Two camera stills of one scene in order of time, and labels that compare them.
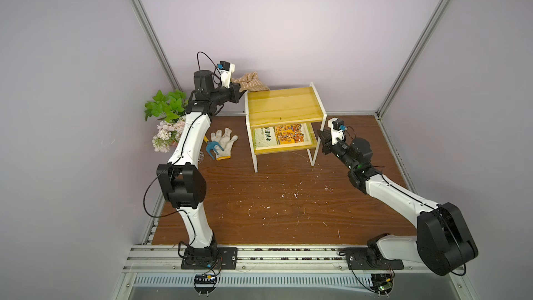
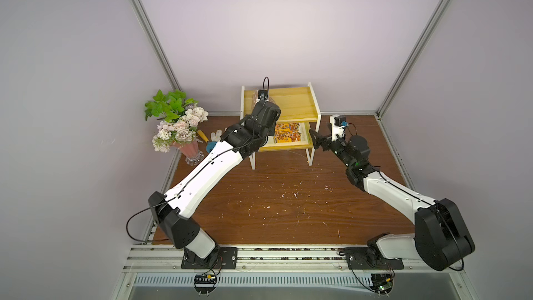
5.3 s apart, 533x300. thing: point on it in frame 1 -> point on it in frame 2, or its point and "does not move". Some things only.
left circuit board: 205,283 does not move
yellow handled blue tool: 210,146 does not move
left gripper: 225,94 -> 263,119
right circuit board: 382,283 does not move
